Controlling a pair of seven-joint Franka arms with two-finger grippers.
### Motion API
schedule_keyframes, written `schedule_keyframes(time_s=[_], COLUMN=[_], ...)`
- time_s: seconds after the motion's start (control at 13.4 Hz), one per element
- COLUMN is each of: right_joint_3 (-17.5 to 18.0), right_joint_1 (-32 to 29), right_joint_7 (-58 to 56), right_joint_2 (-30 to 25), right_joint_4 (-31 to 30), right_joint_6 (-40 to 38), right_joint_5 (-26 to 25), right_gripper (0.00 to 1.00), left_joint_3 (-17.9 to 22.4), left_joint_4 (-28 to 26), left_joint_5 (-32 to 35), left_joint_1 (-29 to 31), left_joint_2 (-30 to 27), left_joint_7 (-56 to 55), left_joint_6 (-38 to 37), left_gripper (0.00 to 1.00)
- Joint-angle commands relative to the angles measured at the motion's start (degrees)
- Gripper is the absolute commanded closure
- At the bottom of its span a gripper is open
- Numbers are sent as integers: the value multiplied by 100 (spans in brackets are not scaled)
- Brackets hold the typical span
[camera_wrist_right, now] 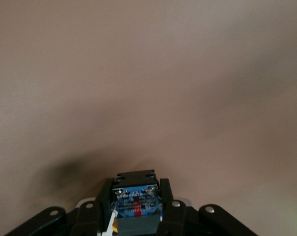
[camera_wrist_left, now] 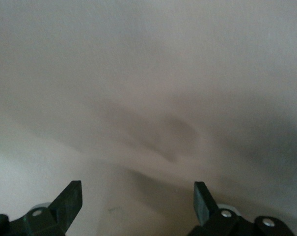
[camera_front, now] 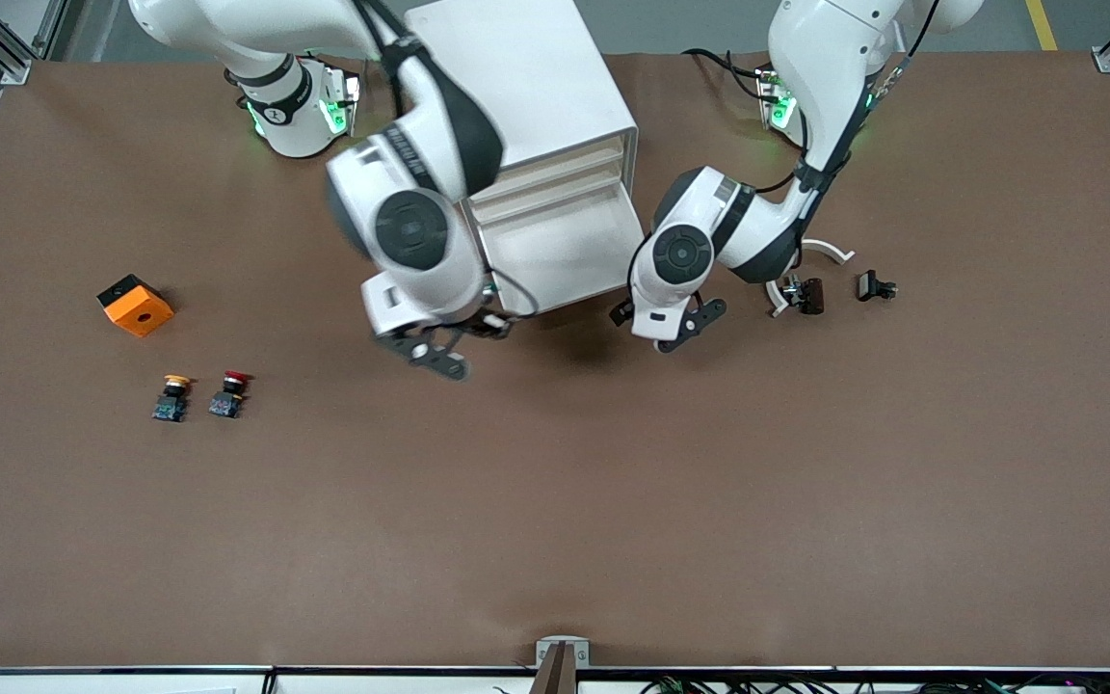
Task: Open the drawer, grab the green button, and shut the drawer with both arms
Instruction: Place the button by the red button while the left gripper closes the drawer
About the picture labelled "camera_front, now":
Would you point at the white curved plastic piece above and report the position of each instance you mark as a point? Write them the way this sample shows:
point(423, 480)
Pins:
point(830, 249)

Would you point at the red push button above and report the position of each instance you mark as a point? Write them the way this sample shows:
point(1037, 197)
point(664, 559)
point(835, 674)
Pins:
point(227, 395)

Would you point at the yellow push button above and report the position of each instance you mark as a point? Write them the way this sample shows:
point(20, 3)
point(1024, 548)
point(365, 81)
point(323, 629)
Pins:
point(172, 397)

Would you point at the small black component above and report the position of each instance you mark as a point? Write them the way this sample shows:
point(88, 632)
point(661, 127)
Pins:
point(870, 285)

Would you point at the white table edge rail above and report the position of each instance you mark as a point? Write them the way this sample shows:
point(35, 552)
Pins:
point(83, 682)

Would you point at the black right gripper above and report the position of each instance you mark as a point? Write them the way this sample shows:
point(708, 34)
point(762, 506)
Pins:
point(491, 325)

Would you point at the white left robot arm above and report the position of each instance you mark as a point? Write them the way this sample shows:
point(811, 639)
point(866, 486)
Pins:
point(825, 58)

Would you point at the orange and black button box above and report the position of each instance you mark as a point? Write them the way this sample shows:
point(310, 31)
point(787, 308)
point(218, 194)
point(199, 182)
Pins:
point(141, 313)

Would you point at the grey table edge bracket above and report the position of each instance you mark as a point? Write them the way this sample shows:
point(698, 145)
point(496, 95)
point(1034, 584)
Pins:
point(563, 648)

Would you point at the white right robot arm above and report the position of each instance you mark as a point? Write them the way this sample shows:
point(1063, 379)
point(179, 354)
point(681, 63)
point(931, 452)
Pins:
point(227, 19)

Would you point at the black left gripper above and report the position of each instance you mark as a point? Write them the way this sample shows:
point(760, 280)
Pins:
point(616, 316)

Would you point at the brown and metal component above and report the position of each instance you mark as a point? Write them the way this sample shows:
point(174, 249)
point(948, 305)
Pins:
point(812, 295)

